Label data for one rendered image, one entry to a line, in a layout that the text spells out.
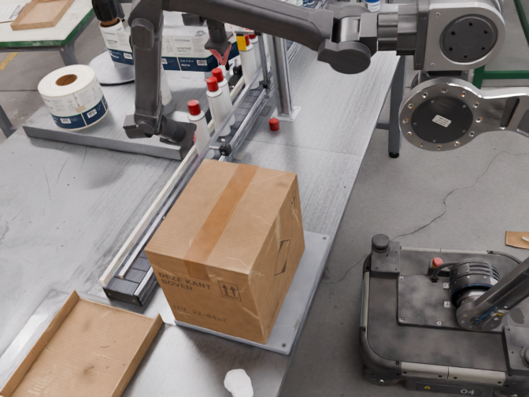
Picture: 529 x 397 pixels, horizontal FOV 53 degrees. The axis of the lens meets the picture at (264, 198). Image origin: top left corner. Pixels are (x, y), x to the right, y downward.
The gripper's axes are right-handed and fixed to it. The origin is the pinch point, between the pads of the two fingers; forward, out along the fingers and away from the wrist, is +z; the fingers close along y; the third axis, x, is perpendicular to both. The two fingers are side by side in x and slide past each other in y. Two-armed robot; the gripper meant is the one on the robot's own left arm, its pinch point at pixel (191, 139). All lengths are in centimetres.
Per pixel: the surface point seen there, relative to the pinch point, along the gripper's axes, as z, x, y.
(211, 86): 5.4, -17.6, -0.3
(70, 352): -29, 59, 6
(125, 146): 15.6, 3.6, 33.3
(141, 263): -15.8, 36.6, -0.6
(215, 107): 10.3, -12.3, -0.4
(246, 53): 26.3, -35.2, -0.5
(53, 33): 71, -53, 127
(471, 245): 119, 15, -85
